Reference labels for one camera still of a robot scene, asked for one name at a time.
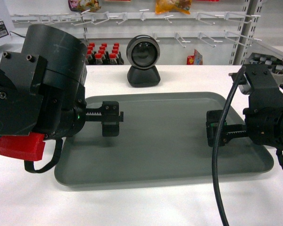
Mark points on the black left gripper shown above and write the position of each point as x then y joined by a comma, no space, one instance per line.
58,122

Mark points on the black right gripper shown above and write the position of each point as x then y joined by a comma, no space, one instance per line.
266,127

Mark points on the grey-green rectangular tray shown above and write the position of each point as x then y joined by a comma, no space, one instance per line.
162,141

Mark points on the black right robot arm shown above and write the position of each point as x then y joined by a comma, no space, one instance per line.
263,91

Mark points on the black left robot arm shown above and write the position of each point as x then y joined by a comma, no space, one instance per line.
42,88

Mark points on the white checkout counter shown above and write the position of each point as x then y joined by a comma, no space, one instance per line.
39,200

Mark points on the red cap cola bottles group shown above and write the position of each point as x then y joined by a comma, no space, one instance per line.
103,55

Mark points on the black barcode scanner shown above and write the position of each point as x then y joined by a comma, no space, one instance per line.
142,53

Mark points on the red snack bag on shelf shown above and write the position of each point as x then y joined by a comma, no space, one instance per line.
195,59

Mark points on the red plastic block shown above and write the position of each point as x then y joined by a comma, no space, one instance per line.
28,148

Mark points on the white peg hook rack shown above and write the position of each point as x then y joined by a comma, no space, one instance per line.
223,38

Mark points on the pink snack bag hanging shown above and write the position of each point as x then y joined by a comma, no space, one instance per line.
83,5

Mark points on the orange snack bag hanging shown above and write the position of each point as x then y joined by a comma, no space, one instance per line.
164,6

